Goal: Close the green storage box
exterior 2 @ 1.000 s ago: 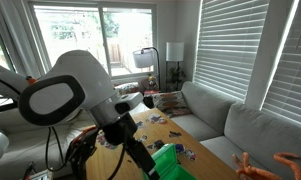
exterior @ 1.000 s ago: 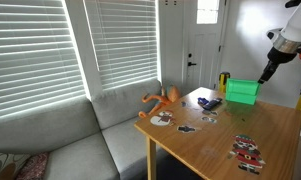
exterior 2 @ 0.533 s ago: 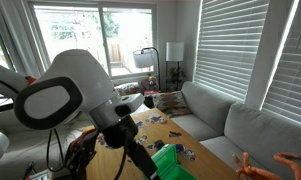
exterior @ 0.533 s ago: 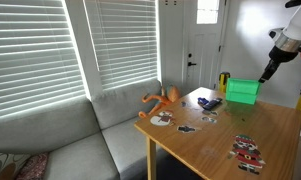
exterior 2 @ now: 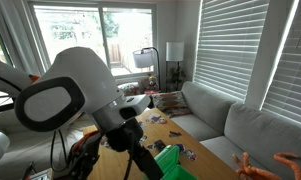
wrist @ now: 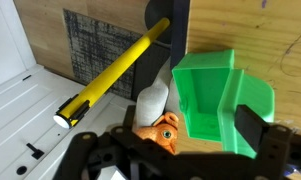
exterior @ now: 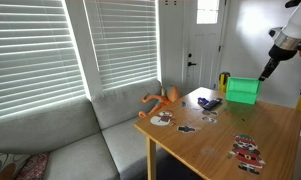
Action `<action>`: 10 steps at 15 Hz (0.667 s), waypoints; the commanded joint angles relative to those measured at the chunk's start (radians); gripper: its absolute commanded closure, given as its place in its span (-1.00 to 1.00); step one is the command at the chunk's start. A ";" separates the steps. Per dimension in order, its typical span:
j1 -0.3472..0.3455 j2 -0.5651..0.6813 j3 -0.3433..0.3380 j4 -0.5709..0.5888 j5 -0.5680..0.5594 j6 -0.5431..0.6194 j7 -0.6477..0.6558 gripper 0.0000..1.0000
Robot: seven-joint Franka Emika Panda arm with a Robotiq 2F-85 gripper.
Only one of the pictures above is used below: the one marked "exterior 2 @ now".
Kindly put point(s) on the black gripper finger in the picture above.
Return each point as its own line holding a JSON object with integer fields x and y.
{"x": 154, "y": 171}

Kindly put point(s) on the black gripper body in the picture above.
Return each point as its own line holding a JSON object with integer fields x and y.
{"x": 125, "y": 136}

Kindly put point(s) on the green plastic storage box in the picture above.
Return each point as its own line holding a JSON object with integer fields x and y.
{"x": 170, "y": 156}

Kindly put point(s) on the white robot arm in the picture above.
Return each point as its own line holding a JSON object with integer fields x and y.
{"x": 83, "y": 73}

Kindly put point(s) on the wooden table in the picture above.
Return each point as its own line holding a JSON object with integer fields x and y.
{"x": 163, "y": 131}

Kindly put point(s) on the pale patterned cushion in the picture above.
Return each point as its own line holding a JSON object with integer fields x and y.
{"x": 130, "y": 88}

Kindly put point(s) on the oval patterned cushion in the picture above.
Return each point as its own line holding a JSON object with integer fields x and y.
{"x": 171, "y": 103}

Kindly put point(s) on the brown plush teddy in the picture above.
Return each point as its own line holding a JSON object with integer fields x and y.
{"x": 152, "y": 82}

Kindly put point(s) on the dark potted plant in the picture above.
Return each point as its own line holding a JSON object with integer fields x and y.
{"x": 176, "y": 78}

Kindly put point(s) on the arc floor lamp white shade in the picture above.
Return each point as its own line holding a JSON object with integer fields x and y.
{"x": 142, "y": 58}

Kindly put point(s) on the standing lamp cylinder shade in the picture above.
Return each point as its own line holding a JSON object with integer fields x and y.
{"x": 175, "y": 51}

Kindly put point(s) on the orange octopus plush toy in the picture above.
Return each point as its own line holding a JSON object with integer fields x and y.
{"x": 253, "y": 173}

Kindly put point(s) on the grey fabric sofa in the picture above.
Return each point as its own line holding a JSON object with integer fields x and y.
{"x": 263, "y": 133}

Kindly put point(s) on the large sliding glass window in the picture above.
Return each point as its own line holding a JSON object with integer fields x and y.
{"x": 73, "y": 30}

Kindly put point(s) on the wide white window blind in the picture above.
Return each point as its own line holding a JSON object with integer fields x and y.
{"x": 230, "y": 43}

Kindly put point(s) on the narrow white window blind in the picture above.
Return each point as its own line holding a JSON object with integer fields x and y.
{"x": 290, "y": 90}

